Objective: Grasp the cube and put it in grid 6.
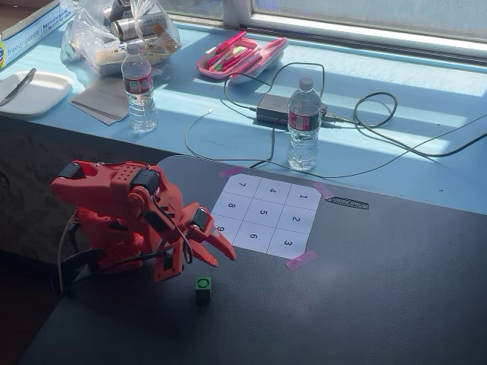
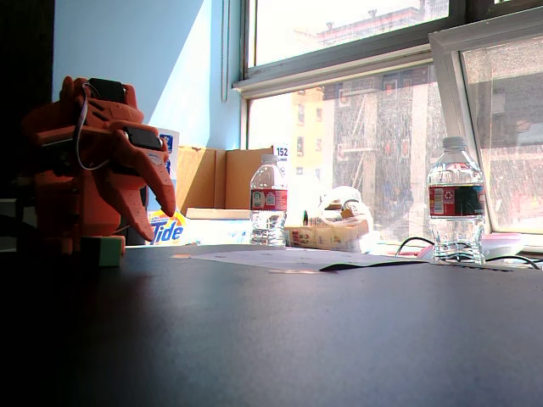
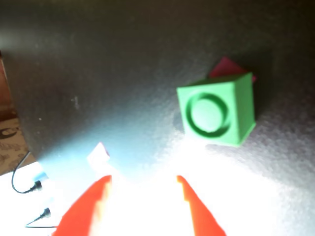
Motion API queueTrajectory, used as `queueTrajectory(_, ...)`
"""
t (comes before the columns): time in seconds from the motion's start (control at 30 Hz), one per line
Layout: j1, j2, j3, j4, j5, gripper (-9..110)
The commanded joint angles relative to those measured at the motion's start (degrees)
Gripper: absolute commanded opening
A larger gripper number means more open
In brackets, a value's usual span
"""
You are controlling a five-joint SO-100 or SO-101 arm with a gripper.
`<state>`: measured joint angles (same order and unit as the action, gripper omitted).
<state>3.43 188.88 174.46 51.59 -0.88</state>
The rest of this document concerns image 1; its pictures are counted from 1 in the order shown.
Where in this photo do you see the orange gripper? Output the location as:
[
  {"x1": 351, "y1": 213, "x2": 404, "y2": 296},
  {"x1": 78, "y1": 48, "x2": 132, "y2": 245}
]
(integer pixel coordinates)
[{"x1": 180, "y1": 203, "x2": 237, "y2": 268}]

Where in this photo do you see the black striped strip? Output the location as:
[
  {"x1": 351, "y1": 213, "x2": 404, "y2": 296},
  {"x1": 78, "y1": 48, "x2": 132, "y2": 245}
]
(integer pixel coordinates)
[{"x1": 325, "y1": 195, "x2": 371, "y2": 211}]

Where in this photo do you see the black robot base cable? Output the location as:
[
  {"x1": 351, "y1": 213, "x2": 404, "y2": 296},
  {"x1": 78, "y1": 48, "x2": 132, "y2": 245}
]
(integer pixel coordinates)
[{"x1": 59, "y1": 247, "x2": 155, "y2": 298}]

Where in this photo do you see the grey plastic knife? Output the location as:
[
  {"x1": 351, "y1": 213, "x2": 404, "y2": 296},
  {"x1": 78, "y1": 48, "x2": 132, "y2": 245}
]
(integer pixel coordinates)
[{"x1": 0, "y1": 68, "x2": 37, "y2": 107}]

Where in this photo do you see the clear plastic bag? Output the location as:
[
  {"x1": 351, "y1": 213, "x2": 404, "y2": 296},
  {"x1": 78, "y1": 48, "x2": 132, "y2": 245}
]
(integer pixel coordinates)
[{"x1": 60, "y1": 0, "x2": 182, "y2": 78}]

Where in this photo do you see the white thin cable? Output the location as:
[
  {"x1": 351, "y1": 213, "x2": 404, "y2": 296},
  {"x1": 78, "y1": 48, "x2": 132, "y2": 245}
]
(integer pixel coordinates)
[{"x1": 184, "y1": 109, "x2": 290, "y2": 165}]

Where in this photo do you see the thick black power cable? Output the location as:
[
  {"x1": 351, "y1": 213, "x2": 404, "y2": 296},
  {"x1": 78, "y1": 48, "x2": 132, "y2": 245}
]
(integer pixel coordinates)
[{"x1": 323, "y1": 91, "x2": 487, "y2": 159}]

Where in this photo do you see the pink tape piece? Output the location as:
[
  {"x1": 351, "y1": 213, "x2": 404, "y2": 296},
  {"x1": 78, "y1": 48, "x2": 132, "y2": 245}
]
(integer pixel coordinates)
[
  {"x1": 284, "y1": 250, "x2": 320, "y2": 272},
  {"x1": 310, "y1": 180, "x2": 336, "y2": 199},
  {"x1": 218, "y1": 165, "x2": 245, "y2": 179}
]

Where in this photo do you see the green cube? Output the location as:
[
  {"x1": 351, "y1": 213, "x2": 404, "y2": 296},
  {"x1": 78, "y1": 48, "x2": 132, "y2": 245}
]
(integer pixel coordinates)
[{"x1": 194, "y1": 275, "x2": 212, "y2": 305}]

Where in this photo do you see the grey napkin stack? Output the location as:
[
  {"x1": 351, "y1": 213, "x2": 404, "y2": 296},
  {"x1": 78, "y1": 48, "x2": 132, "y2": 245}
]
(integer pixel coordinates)
[{"x1": 68, "y1": 77, "x2": 132, "y2": 126}]

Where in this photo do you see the printed food box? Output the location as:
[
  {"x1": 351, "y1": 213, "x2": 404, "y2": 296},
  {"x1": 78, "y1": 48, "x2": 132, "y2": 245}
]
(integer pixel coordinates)
[{"x1": 92, "y1": 44, "x2": 154, "y2": 78}]

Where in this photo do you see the grey gripper wire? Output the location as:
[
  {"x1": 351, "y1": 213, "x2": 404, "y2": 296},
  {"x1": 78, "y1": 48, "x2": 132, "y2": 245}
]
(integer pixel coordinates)
[{"x1": 151, "y1": 192, "x2": 193, "y2": 265}]

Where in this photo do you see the pink pencil case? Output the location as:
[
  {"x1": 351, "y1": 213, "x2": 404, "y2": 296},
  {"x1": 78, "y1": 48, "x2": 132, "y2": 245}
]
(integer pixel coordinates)
[{"x1": 195, "y1": 36, "x2": 289, "y2": 86}]

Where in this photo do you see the silver can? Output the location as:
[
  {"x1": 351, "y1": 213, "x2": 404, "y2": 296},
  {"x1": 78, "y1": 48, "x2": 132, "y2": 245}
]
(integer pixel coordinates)
[{"x1": 111, "y1": 12, "x2": 169, "y2": 40}]

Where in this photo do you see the clear water bottle red label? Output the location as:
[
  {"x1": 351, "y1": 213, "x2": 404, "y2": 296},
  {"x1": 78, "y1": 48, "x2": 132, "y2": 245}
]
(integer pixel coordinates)
[
  {"x1": 120, "y1": 42, "x2": 159, "y2": 135},
  {"x1": 286, "y1": 77, "x2": 324, "y2": 172}
]

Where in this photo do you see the black power adapter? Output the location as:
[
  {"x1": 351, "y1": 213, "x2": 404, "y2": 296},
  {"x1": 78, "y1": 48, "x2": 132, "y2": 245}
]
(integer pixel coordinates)
[{"x1": 256, "y1": 93, "x2": 329, "y2": 129}]

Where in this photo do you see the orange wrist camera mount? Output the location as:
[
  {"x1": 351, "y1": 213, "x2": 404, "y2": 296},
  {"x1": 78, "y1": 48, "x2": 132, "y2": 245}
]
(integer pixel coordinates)
[{"x1": 153, "y1": 242, "x2": 184, "y2": 284}]

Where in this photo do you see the white robot base cable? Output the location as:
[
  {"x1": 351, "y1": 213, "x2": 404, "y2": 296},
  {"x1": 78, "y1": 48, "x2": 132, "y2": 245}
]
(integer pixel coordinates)
[{"x1": 56, "y1": 211, "x2": 78, "y2": 296}]

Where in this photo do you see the detergent cardboard box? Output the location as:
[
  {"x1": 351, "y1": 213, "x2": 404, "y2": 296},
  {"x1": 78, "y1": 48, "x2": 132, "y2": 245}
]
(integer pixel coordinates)
[{"x1": 0, "y1": 0, "x2": 75, "y2": 71}]

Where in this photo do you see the thin black cable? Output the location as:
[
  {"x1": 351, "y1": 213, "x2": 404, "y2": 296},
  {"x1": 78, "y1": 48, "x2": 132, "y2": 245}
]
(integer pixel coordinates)
[{"x1": 223, "y1": 61, "x2": 326, "y2": 170}]

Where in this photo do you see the white numbered grid paper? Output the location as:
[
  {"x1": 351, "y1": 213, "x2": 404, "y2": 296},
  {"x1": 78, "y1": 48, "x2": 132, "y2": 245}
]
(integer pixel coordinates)
[{"x1": 210, "y1": 173, "x2": 323, "y2": 257}]

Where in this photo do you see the window frame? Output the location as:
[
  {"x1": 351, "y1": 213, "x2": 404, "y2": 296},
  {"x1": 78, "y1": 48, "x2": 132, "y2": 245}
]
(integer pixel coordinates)
[{"x1": 167, "y1": 0, "x2": 487, "y2": 65}]

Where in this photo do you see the pink marker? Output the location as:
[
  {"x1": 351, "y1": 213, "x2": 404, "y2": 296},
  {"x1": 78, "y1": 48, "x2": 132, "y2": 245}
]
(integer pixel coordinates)
[{"x1": 215, "y1": 30, "x2": 248, "y2": 53}]

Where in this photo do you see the white foam plate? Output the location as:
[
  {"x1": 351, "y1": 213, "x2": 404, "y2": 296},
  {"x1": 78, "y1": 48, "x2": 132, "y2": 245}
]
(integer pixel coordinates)
[{"x1": 0, "y1": 69, "x2": 74, "y2": 116}]

